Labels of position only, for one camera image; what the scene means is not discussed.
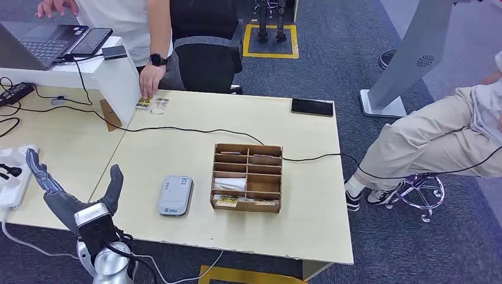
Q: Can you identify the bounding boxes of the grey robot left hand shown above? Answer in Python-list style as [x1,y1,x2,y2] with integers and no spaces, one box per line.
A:
[25,149,124,236]

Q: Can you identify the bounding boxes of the standing person's right hand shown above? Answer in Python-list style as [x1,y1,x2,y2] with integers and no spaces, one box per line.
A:
[35,0,79,20]

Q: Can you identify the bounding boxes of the standing person's left hand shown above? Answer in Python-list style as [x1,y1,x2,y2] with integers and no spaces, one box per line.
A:
[139,63,168,99]

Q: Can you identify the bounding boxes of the wooden card organiser box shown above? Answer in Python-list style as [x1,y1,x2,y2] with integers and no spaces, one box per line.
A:
[210,143,284,214]

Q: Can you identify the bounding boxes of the standing person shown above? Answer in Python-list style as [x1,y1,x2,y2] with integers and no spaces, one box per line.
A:
[35,0,187,99]

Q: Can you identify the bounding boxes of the seated person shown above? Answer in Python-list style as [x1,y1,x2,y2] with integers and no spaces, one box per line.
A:
[344,51,502,212]

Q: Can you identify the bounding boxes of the white desk riser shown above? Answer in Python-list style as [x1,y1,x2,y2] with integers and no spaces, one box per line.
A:
[0,35,142,127]

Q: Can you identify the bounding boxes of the dark grey laptop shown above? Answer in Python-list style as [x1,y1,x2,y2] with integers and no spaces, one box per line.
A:
[0,21,89,72]

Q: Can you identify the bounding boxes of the small black hub box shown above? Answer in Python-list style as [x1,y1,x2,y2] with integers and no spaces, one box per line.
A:
[102,45,128,61]

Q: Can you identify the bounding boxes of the white power strip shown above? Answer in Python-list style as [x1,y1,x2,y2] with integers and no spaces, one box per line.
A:
[0,144,40,211]

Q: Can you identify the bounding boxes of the black tablet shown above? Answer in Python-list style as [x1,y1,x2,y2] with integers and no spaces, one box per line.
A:
[69,27,114,57]

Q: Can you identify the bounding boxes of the brown cardboard piece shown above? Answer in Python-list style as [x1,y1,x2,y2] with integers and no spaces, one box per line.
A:
[99,99,123,133]

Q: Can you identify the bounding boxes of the black office chair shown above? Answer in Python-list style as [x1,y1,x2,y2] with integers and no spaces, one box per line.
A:
[169,0,244,95]

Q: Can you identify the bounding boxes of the black plug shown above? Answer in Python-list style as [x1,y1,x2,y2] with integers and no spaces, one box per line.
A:
[0,163,22,181]

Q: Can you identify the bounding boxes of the black power adapter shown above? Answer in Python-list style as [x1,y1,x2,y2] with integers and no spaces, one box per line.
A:
[0,82,36,107]

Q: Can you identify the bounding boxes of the black robot legs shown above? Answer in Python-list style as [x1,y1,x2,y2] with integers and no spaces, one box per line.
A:
[254,0,288,44]

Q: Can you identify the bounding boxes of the white paper sleeves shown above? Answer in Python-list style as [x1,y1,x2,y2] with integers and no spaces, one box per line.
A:
[213,177,248,192]

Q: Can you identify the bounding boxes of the black smartphone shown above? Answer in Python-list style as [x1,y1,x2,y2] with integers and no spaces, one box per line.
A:
[291,98,334,118]

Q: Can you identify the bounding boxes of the black shoe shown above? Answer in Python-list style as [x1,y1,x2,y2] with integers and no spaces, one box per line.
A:
[378,49,398,70]

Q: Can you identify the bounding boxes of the grey kiosk stand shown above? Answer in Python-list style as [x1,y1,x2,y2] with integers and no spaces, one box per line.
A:
[359,0,464,119]

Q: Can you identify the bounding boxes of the chrome stool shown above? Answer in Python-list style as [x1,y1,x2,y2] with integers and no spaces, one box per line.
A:
[384,172,446,224]

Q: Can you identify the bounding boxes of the long black cable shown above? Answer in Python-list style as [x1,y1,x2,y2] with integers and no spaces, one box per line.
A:
[0,102,502,180]

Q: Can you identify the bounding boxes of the thin black hub cable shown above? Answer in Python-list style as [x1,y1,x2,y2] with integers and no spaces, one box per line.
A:
[33,54,105,107]

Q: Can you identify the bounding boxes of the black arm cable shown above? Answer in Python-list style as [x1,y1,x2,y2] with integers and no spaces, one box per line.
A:
[102,231,159,284]

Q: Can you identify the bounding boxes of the black cable loop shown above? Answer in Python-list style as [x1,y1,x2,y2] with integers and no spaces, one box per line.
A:
[0,76,22,138]

